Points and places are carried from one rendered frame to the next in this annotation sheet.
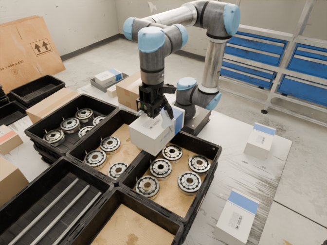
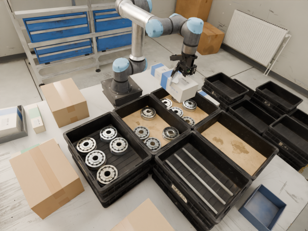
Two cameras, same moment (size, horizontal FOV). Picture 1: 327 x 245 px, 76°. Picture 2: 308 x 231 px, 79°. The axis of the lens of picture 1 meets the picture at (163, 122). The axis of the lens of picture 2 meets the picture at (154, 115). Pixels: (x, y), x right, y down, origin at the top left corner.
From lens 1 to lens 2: 1.08 m
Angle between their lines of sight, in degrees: 53
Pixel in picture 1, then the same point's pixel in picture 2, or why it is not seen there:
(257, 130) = (157, 68)
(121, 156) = (153, 130)
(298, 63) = (101, 25)
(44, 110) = (48, 183)
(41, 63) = not seen: outside the picture
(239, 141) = (153, 81)
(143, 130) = (189, 85)
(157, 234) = (214, 128)
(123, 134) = (130, 124)
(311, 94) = (117, 41)
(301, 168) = not seen: hidden behind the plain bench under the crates
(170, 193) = (191, 115)
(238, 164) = not seen: hidden behind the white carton
